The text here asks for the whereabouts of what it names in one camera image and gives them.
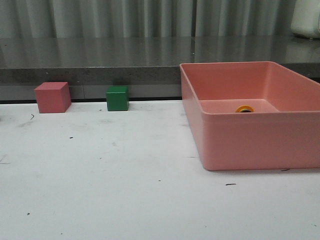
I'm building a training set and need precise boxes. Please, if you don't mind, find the green cube block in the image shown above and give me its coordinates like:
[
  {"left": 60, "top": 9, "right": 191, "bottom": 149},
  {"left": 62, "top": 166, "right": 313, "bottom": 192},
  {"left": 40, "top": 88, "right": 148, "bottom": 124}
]
[{"left": 106, "top": 86, "right": 129, "bottom": 112}]

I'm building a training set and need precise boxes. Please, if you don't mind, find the yellow push button switch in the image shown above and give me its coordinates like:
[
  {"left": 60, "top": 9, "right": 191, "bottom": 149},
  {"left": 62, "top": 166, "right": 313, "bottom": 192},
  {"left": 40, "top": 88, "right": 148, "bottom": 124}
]
[{"left": 235, "top": 105, "right": 255, "bottom": 113}]

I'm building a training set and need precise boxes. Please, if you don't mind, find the pink plastic bin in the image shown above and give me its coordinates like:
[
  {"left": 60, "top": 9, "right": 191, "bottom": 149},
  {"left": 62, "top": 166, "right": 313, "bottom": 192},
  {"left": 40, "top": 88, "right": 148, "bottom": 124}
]
[{"left": 180, "top": 61, "right": 320, "bottom": 171}]

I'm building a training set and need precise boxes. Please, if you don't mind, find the white appliance in background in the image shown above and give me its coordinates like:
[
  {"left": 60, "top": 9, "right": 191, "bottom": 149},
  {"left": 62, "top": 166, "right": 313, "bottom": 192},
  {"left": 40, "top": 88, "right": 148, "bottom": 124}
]
[{"left": 290, "top": 0, "right": 320, "bottom": 39}]

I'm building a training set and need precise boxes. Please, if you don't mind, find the grey counter shelf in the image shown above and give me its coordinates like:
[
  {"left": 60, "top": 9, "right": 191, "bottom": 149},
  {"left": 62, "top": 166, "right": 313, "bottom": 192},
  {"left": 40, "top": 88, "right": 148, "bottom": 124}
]
[{"left": 0, "top": 35, "right": 320, "bottom": 103}]

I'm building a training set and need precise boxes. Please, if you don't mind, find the pink cube block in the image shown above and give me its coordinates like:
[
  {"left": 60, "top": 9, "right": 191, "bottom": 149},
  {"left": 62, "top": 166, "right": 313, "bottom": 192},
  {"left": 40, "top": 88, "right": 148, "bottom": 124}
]
[{"left": 34, "top": 82, "right": 72, "bottom": 114}]

